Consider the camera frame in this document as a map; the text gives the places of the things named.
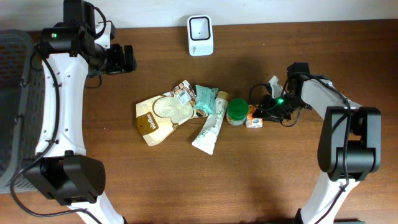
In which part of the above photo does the green lid jar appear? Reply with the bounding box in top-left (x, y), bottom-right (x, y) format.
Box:
top-left (226, 98), bottom-right (249, 126)

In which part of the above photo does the teal snack packet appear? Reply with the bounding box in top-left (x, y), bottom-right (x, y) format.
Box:
top-left (193, 85), bottom-right (219, 114)

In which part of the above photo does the beige brown snack pouch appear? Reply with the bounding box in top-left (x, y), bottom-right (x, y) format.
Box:
top-left (136, 80), bottom-right (208, 146)

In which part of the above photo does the white bamboo print tube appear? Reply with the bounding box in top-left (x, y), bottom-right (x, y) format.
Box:
top-left (192, 91), bottom-right (229, 155)

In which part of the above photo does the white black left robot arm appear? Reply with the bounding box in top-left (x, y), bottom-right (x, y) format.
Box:
top-left (21, 0), bottom-right (137, 223)

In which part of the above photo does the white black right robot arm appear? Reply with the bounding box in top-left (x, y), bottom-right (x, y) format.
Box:
top-left (254, 62), bottom-right (381, 223)

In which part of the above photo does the white barcode scanner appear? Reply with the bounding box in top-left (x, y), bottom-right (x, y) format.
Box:
top-left (187, 15), bottom-right (214, 57)

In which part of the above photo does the grey mesh basket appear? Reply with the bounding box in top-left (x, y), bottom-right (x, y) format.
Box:
top-left (1, 29), bottom-right (45, 194)

